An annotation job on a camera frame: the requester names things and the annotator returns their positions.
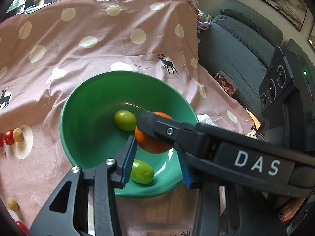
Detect red cherry tomato with stem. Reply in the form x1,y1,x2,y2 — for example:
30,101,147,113
4,130,15,146

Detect crumpled clothes on sofa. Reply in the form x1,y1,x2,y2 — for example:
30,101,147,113
197,8,213,31

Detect clear snack packet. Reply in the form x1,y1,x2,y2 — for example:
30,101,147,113
214,71,238,95

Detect pink polka-dot blanket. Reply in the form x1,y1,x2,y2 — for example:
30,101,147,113
0,0,261,236

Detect grey sofa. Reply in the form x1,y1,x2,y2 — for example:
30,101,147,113
198,0,283,128

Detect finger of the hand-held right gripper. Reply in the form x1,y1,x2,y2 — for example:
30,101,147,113
136,110,221,162

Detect small tan longan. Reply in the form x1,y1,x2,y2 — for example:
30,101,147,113
7,197,19,212
13,128,24,142

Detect green jujube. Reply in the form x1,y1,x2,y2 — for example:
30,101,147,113
130,159,155,185
114,110,137,131

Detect orange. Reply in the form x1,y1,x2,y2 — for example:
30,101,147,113
135,112,174,154

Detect large framed landscape picture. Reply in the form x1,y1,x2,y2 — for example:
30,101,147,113
249,0,309,32

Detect person's right hand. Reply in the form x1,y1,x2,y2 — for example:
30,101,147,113
278,198,307,224

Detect green bowl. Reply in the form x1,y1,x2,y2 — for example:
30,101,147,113
59,71,200,198

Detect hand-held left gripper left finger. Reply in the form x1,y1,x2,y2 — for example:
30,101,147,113
28,136,138,236

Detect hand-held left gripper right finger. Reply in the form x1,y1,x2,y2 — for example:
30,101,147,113
178,152,289,236

